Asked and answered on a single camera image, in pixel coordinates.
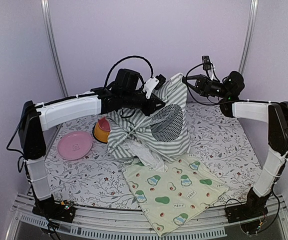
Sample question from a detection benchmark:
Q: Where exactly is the striped fabric pet tent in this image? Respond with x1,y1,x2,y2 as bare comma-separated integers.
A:
106,72,190,172

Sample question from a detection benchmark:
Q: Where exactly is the floral table cloth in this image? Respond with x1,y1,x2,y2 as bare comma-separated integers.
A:
45,103,261,210

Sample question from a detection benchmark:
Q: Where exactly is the yellow double pet feeder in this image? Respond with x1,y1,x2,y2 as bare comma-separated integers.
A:
92,121,110,144

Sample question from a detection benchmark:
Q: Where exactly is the avocado print cushion mat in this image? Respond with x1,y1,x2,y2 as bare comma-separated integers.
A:
122,154,229,237

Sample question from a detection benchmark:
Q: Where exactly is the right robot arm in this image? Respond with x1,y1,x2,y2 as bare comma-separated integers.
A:
182,71,288,218

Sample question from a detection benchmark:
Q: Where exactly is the right aluminium frame post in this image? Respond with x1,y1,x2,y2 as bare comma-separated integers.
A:
239,0,259,75

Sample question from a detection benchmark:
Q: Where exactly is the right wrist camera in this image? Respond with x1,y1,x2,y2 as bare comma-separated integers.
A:
202,55,215,80

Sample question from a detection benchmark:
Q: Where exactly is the pink round plate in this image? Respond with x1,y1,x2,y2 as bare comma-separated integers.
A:
57,131,93,161

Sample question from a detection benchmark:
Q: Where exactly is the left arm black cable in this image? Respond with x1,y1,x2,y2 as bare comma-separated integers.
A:
105,55,156,88

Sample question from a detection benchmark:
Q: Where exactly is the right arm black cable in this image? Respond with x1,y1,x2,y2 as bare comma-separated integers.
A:
185,62,224,106

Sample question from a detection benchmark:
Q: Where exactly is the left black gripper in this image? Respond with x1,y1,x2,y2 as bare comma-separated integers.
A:
123,87,167,117

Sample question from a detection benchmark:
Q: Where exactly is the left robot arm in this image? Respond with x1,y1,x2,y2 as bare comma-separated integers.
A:
18,68,166,217

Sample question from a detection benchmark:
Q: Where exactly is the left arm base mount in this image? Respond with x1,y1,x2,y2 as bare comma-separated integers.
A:
32,195,76,223

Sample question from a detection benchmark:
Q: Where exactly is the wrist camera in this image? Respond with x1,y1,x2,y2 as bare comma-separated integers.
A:
202,55,215,80
143,74,166,99

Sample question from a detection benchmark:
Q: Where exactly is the left aluminium frame post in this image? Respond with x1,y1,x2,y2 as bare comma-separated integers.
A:
40,0,68,97

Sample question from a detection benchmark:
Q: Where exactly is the aluminium frame post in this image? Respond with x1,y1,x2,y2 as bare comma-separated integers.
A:
239,0,259,75
40,0,68,97

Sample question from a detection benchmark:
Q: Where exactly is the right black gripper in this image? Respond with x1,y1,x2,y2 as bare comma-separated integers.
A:
182,73,230,99

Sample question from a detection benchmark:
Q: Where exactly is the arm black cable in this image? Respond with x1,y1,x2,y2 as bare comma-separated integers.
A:
105,55,156,88
185,62,224,106

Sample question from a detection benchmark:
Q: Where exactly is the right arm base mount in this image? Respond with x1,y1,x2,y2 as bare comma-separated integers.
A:
224,198,268,236

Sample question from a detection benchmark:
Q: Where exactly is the pink bowl in feeder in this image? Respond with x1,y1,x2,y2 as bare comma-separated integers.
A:
97,117,110,132

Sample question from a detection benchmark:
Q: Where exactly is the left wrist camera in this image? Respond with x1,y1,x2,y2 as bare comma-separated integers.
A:
143,74,166,99

